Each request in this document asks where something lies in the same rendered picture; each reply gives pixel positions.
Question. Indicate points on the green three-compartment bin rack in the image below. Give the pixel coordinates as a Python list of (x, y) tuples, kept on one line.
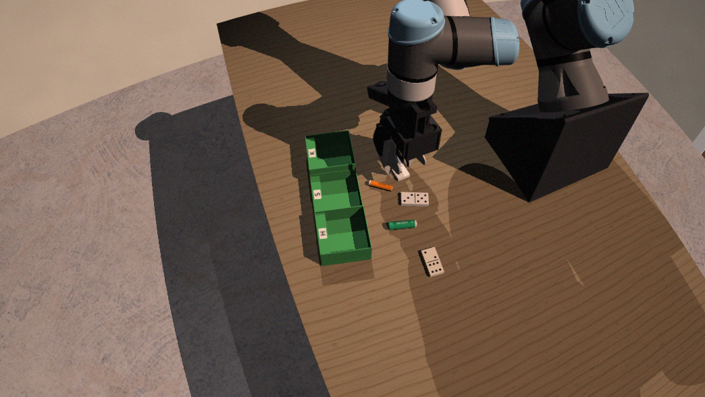
[(339, 212)]

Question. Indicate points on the orange battery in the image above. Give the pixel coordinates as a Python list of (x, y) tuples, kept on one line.
[(380, 185)]

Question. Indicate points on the green battery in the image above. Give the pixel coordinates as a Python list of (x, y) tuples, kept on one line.
[(397, 225)]

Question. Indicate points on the white domino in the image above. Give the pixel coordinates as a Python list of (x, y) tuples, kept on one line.
[(403, 174), (414, 199)]

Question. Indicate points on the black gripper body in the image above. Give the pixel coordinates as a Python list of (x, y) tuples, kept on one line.
[(408, 132)]

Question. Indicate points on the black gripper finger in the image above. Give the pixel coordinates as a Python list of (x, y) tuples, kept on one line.
[(421, 159), (386, 149)]

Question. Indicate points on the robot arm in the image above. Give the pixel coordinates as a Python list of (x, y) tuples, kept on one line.
[(562, 32)]

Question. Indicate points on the cream domino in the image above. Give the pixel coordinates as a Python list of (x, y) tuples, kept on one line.
[(432, 262)]

